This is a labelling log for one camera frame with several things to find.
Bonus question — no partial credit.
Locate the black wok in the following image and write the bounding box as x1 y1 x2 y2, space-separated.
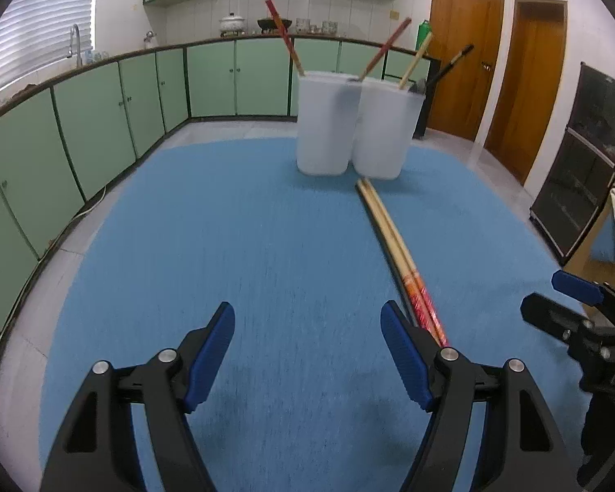
257 17 293 35

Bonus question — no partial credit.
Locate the white window blind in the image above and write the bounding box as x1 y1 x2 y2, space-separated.
0 0 100 96

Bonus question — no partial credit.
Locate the white cooking pot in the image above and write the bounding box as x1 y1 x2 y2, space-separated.
219 11 247 36

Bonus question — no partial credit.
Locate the plain wooden door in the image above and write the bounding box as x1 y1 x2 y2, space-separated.
484 0 569 185

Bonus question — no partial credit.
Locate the white floor cable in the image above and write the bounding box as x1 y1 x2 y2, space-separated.
43 184 108 252

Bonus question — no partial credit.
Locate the white two-compartment utensil holder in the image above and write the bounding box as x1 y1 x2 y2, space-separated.
294 71 427 181

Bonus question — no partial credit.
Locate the green bottle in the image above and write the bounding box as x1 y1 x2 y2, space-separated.
417 19 434 57

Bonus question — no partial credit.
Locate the metal sink faucet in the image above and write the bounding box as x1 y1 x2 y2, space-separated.
68 24 83 68

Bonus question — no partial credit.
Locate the cardboard box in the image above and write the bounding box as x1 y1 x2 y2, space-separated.
564 184 615 319

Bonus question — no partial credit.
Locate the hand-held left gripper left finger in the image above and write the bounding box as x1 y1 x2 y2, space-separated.
40 301 237 492

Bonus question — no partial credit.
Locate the blue table mat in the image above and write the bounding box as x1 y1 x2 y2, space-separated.
38 137 603 492

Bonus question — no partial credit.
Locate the wooden door with handle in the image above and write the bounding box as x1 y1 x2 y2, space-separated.
424 0 506 141

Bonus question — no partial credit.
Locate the cluster of small jars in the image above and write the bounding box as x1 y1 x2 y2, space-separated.
294 18 339 36

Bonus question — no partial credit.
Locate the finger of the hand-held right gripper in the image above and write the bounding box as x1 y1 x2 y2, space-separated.
520 292 595 344
551 269 615 313

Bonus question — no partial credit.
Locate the black glass-door cabinet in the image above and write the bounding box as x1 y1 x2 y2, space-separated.
529 61 615 266

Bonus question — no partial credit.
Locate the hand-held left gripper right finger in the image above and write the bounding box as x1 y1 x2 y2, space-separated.
380 300 569 492

